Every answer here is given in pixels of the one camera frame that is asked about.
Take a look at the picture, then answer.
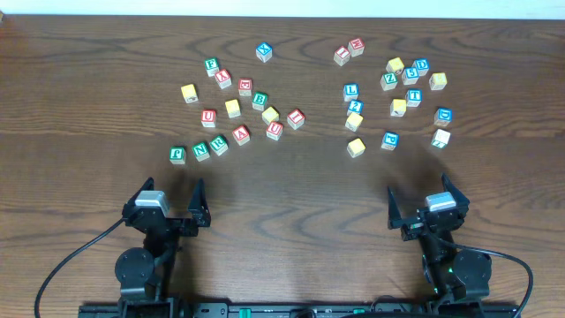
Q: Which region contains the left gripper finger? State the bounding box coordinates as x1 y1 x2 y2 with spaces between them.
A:
187 178 211 227
127 177 154 206

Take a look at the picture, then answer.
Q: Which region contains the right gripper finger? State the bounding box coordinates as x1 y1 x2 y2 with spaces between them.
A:
441 173 470 207
387 187 403 230

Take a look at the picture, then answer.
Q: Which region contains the green R block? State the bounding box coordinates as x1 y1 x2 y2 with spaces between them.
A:
209 135 229 156

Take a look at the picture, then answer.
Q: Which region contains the yellow o block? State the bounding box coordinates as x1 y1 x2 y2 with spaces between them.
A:
347 138 365 158
225 99 241 118

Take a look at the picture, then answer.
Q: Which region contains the green B block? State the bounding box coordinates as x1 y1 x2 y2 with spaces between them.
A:
252 92 268 111

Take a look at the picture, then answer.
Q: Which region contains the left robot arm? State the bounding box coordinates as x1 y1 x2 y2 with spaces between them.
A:
115 178 211 317

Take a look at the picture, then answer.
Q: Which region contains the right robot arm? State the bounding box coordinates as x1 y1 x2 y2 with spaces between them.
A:
388 175 492 316

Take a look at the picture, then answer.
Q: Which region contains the green J block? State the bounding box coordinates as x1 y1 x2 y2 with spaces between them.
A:
169 147 186 165

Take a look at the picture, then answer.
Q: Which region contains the green N block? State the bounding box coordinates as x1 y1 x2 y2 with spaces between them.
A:
192 142 210 162

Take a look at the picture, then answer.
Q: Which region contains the green 7 block tipped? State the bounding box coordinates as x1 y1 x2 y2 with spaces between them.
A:
431 129 451 148

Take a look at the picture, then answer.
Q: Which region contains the blue P block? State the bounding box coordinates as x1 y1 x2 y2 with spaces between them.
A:
381 132 399 151

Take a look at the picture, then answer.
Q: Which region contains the red A block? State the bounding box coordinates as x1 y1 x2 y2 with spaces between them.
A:
232 125 251 146

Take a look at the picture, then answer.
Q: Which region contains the blue D block right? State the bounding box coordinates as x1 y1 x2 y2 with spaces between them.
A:
434 108 453 127

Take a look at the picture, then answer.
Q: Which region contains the blue d block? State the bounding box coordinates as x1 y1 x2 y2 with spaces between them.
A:
412 58 430 77
434 108 453 127

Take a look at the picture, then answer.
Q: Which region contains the red U block left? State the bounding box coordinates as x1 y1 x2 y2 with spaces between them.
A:
201 110 217 128

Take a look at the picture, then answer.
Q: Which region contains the red u block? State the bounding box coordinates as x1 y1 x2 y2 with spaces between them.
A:
266 121 283 140
201 110 217 128

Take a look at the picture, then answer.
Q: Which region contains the yellow block far left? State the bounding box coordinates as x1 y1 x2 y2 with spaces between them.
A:
181 84 199 103

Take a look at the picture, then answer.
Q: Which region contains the red U block centre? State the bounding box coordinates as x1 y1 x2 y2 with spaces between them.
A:
266 121 283 140

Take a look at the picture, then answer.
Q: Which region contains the yellow S block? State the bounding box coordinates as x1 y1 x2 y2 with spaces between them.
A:
344 112 364 132

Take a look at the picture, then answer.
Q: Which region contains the yellow block under T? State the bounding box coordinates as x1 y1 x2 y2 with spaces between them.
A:
390 99 407 117

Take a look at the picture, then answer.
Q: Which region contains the blue T block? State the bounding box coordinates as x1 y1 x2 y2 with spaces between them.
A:
405 89 423 108

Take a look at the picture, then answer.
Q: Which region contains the yellow block centre left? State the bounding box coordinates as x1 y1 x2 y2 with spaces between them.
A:
261 107 280 125

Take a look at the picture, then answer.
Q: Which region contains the yellow 8 block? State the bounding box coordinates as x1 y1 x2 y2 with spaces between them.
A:
429 72 448 91

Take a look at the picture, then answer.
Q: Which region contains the blue 2 block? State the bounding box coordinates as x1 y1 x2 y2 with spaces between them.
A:
347 100 364 116

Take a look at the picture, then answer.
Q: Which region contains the red I block left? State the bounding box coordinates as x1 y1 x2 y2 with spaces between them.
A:
287 109 305 130

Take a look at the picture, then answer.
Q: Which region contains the red X block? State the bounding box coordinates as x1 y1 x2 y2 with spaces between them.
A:
215 69 232 89

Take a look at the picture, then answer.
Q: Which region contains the red E block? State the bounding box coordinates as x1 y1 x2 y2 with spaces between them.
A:
238 78 252 96

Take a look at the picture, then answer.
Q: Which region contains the blue 5 block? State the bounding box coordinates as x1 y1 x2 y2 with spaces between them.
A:
401 67 419 86

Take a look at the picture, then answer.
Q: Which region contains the green F block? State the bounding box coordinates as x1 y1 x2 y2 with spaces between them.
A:
204 57 220 77

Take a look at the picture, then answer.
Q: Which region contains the blue L block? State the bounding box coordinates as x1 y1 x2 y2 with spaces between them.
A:
343 83 359 102

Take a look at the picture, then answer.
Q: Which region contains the green Z block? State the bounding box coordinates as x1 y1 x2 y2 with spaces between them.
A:
380 72 398 91

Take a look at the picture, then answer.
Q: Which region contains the blue D block top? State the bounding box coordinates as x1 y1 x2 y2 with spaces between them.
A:
412 58 430 77

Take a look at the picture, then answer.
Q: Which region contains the yellow block top right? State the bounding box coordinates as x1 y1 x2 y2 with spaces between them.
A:
386 57 404 75

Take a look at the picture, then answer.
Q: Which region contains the blue X block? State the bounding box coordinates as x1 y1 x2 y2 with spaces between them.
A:
255 42 273 63

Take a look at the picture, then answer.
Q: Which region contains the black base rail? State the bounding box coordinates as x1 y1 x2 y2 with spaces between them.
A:
78 302 517 318

